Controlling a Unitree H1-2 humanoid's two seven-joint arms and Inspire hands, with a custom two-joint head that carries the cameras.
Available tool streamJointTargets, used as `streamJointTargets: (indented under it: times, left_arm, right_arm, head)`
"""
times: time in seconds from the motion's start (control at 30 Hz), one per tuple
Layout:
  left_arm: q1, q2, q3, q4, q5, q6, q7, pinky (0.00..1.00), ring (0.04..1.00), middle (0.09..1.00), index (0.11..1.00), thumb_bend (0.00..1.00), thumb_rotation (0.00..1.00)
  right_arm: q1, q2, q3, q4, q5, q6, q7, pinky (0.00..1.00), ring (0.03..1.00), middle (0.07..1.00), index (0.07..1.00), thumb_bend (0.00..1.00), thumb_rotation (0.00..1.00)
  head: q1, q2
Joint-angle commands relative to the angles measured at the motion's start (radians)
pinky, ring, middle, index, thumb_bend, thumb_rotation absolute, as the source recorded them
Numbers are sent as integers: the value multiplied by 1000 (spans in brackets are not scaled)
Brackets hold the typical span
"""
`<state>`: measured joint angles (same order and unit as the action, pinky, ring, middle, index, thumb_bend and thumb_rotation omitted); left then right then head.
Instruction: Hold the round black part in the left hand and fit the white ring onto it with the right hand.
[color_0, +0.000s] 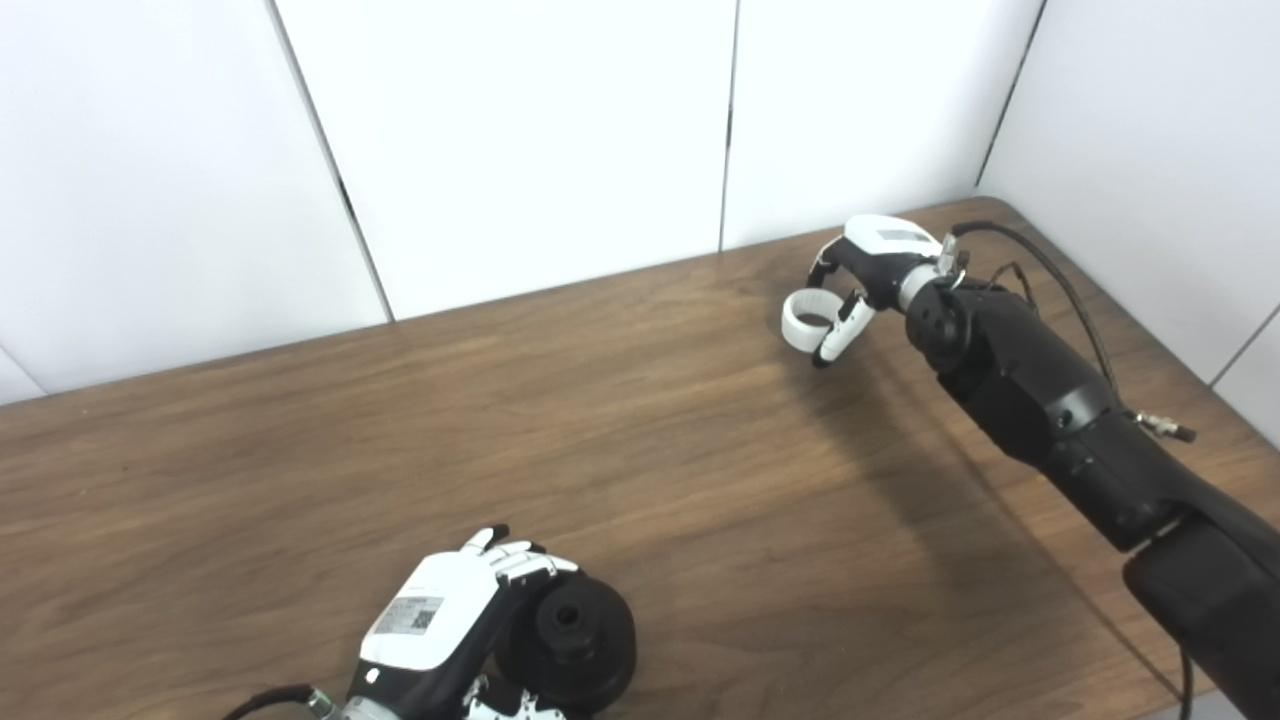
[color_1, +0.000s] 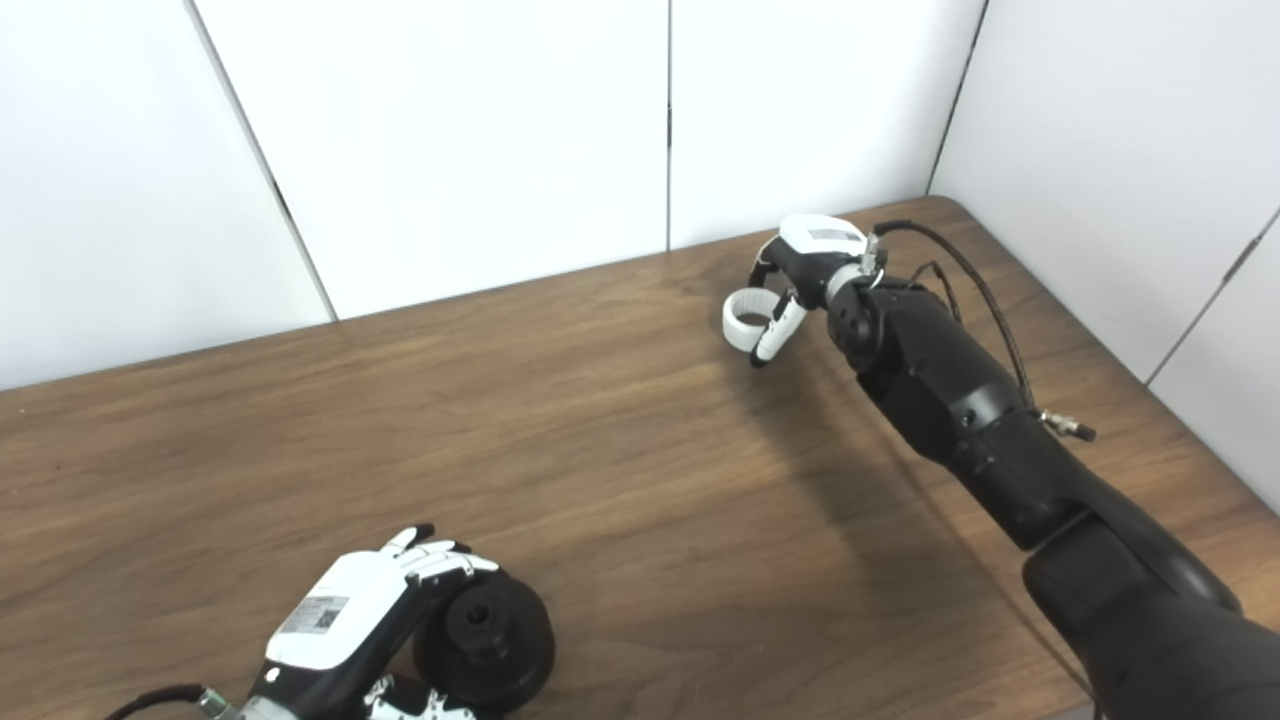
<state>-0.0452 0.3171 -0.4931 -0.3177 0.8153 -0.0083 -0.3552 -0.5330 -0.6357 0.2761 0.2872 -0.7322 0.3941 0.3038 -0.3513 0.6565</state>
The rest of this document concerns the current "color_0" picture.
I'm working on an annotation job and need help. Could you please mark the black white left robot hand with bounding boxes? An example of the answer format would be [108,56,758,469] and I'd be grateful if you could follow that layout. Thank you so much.
[345,525,581,720]

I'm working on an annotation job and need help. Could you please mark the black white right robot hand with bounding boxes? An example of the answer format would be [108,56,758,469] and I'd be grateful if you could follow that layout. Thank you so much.
[806,215,946,369]

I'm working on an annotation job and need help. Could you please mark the white plastic ring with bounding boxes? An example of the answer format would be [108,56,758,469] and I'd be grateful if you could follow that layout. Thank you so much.
[781,289,851,354]

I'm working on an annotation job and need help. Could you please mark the round black stepped part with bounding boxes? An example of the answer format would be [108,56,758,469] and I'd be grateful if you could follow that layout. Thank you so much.
[495,575,638,716]

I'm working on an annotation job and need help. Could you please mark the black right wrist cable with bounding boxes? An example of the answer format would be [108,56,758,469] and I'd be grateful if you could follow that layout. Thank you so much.
[938,222,1198,444]

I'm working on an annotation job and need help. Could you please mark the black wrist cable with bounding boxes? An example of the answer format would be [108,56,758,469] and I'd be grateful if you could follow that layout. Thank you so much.
[938,222,1198,444]
[222,684,337,720]

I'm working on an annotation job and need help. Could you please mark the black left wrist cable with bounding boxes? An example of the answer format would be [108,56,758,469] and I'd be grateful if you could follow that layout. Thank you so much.
[222,684,337,720]

